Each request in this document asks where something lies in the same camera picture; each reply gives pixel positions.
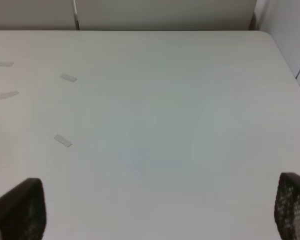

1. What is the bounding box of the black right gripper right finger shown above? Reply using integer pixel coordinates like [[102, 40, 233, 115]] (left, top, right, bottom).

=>
[[274, 172, 300, 240]]

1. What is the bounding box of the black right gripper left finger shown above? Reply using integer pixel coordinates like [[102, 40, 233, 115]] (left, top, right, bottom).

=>
[[0, 178, 47, 240]]

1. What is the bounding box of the clear tape piece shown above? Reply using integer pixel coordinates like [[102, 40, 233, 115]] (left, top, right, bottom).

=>
[[0, 61, 14, 67], [54, 134, 72, 148], [0, 90, 19, 100], [60, 73, 77, 83]]

